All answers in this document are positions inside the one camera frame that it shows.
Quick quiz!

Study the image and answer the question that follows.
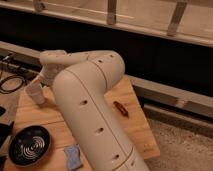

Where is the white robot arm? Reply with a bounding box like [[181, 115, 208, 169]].
[[35, 50, 149, 171]]

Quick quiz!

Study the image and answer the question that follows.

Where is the dark patterned ceramic bowl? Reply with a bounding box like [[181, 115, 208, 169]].
[[8, 125, 51, 167]]

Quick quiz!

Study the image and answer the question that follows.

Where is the black object at left edge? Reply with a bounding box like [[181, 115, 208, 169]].
[[0, 106, 14, 171]]

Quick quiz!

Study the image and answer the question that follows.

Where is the black cable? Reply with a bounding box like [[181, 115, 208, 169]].
[[0, 54, 31, 95]]

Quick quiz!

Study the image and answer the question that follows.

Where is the blue sponge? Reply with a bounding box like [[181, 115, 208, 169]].
[[64, 144, 82, 171]]

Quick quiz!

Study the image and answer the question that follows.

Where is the wooden board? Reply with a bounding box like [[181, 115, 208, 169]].
[[4, 76, 160, 171]]

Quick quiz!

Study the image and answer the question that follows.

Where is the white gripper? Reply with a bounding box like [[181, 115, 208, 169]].
[[28, 64, 61, 88]]

